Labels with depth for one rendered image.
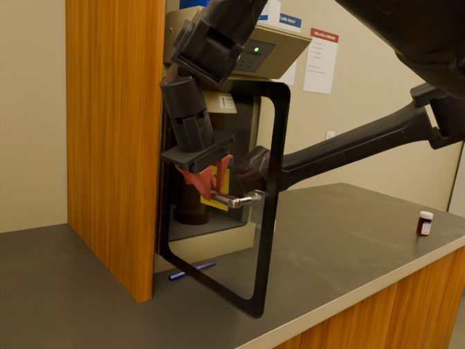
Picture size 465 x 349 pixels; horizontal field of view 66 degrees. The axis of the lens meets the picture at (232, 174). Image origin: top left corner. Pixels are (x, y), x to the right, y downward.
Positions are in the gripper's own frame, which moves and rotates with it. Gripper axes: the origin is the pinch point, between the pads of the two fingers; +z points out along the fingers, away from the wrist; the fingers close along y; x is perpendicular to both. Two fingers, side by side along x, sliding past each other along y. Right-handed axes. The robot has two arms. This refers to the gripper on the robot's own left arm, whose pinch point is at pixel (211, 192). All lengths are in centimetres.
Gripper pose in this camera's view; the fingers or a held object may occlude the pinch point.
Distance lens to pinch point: 60.7
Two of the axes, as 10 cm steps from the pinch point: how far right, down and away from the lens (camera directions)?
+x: 6.7, 2.3, -7.0
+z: 2.1, 8.5, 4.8
